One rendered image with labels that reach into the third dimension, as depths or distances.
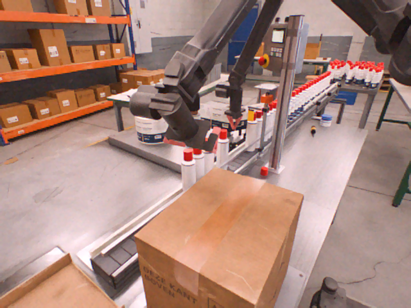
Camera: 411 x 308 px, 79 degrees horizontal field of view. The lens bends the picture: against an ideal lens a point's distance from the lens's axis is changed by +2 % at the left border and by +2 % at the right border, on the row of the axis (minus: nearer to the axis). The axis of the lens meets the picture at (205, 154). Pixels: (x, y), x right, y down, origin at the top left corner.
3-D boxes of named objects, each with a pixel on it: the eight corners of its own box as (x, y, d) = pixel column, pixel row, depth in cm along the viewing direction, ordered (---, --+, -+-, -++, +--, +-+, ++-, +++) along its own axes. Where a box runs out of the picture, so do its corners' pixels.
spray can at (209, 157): (206, 179, 106) (206, 135, 96) (216, 183, 103) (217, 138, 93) (198, 184, 102) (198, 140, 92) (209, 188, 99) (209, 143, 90)
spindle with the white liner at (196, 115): (192, 141, 141) (190, 88, 127) (204, 145, 136) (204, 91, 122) (182, 146, 134) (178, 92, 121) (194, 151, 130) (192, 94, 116)
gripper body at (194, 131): (177, 119, 63) (164, 102, 57) (212, 125, 59) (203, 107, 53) (167, 141, 61) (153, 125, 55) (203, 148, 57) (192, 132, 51)
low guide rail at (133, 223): (258, 135, 145) (259, 131, 144) (260, 135, 145) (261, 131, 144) (89, 255, 69) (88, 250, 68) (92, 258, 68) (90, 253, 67)
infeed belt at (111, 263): (291, 117, 189) (291, 113, 187) (302, 120, 184) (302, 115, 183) (94, 269, 71) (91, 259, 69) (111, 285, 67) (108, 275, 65)
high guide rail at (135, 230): (271, 129, 139) (271, 126, 138) (273, 129, 138) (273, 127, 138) (101, 255, 62) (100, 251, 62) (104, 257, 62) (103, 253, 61)
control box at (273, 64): (279, 68, 119) (284, 23, 110) (301, 73, 105) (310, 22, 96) (260, 68, 116) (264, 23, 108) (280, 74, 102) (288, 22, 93)
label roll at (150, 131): (153, 128, 158) (150, 106, 151) (178, 135, 149) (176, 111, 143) (130, 139, 143) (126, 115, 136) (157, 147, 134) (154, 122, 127)
